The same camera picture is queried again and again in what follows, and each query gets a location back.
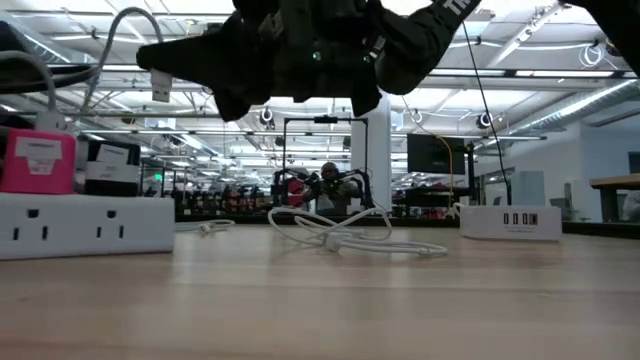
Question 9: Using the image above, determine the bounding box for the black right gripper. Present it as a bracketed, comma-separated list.
[135, 0, 387, 124]

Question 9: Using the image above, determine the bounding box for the red USB charger cube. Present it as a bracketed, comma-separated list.
[0, 128, 78, 196]

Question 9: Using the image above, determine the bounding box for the black USB charger cube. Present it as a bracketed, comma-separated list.
[83, 139, 143, 198]

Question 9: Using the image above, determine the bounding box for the long white power strip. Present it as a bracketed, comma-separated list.
[0, 192, 176, 262]

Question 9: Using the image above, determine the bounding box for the smooth white USB cable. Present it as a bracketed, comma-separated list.
[266, 205, 449, 259]

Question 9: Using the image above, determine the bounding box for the square white USB power hub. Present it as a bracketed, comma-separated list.
[452, 201, 564, 243]

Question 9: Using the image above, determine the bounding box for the person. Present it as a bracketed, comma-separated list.
[302, 160, 364, 217]

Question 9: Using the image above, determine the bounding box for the black monitor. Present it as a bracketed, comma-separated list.
[406, 132, 467, 176]

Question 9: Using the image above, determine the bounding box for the grey workbench with wooden top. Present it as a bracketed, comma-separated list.
[589, 173, 640, 224]

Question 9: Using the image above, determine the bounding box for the black distant camera frame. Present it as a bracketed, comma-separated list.
[281, 114, 370, 211]

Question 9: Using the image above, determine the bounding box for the yellow cable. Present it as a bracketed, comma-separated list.
[438, 134, 455, 201]

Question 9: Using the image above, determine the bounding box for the thin black taut cable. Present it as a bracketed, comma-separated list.
[460, 19, 514, 207]

